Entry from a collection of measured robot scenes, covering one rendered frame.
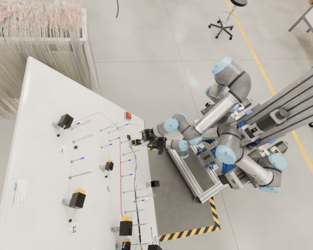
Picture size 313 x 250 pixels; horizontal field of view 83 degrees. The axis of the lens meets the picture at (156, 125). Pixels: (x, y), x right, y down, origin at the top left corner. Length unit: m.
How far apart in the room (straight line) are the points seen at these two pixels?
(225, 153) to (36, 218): 0.92
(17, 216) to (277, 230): 2.90
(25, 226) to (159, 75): 2.77
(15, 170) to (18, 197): 0.10
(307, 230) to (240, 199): 0.98
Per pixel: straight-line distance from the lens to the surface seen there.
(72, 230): 0.97
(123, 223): 1.09
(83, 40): 1.46
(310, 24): 5.51
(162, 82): 3.11
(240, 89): 1.03
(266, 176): 1.33
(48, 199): 0.91
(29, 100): 0.97
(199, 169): 2.42
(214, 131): 1.23
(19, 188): 0.85
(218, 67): 1.05
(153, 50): 3.57
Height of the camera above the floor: 2.40
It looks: 64 degrees down
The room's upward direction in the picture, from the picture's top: 22 degrees clockwise
